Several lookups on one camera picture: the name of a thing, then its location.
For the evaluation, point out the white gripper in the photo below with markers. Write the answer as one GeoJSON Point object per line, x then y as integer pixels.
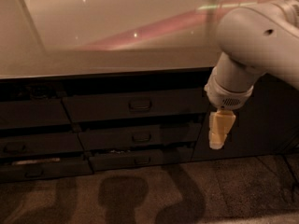
{"type": "Point", "coordinates": [226, 98]}

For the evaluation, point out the dark drawer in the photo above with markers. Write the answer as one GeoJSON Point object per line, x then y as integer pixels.
{"type": "Point", "coordinates": [44, 170]}
{"type": "Point", "coordinates": [39, 144]}
{"type": "Point", "coordinates": [135, 105]}
{"type": "Point", "coordinates": [25, 114]}
{"type": "Point", "coordinates": [140, 136]}
{"type": "Point", "coordinates": [134, 159]}

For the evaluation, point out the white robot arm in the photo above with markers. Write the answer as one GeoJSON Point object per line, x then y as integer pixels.
{"type": "Point", "coordinates": [254, 40]}

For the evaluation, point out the dark cabinet door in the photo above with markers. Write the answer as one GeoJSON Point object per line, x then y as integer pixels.
{"type": "Point", "coordinates": [266, 124]}

